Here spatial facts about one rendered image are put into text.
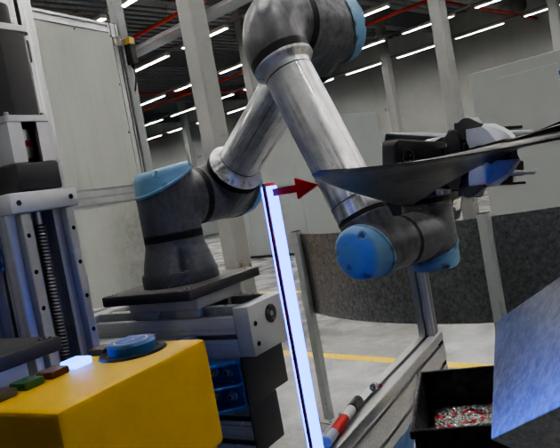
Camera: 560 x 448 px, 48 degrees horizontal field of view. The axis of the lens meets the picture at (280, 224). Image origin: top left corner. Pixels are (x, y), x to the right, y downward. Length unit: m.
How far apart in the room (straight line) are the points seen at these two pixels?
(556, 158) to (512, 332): 6.34
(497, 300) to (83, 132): 1.68
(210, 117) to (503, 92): 3.21
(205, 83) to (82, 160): 5.04
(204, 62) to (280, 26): 6.60
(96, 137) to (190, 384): 2.16
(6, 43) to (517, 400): 0.93
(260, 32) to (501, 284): 1.72
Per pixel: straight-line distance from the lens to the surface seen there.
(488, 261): 2.45
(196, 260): 1.21
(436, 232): 0.94
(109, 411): 0.46
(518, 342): 0.65
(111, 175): 2.64
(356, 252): 0.85
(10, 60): 1.16
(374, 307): 2.77
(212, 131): 7.41
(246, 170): 1.25
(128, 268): 2.64
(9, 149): 1.12
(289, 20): 0.98
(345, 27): 1.08
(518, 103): 7.10
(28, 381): 0.50
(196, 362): 0.53
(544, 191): 7.06
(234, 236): 7.39
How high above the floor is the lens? 1.18
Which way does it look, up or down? 3 degrees down
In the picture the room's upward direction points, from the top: 10 degrees counter-clockwise
